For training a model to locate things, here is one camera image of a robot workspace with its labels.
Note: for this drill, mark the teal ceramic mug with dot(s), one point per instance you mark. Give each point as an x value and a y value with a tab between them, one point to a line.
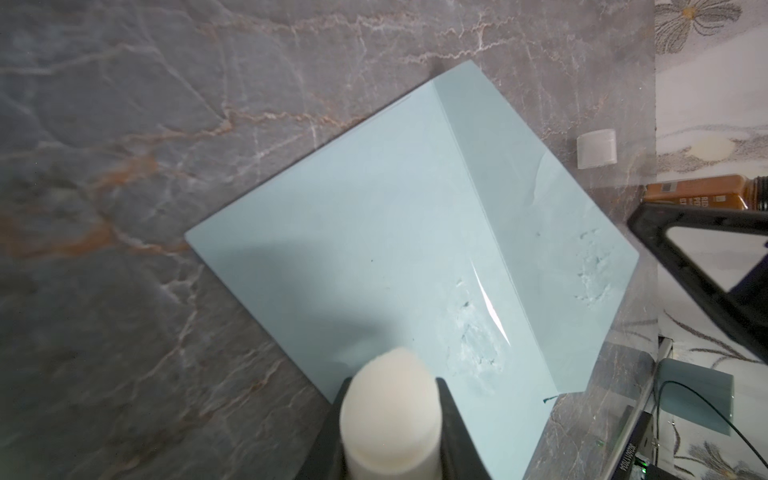
700	395

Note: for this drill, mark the white glue stick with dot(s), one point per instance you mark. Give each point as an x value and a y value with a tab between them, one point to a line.
391	420

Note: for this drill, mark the light green envelope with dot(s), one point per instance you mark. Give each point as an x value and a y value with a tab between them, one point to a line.
365	245

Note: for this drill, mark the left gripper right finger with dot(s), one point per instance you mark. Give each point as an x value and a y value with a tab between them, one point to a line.
459	457

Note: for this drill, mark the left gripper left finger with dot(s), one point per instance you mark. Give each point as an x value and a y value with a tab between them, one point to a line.
325	460

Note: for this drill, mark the aluminium mounting rail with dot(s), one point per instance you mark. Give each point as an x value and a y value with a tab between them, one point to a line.
632	442

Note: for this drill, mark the white floral letter paper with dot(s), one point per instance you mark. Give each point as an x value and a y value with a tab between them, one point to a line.
490	306

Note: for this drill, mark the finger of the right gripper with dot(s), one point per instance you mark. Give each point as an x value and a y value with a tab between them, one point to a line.
741	312

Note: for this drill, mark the translucent glue stick cap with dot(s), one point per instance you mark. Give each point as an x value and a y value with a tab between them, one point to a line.
597	149

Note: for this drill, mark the amber bottle black cap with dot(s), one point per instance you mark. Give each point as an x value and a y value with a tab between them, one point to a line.
734	192

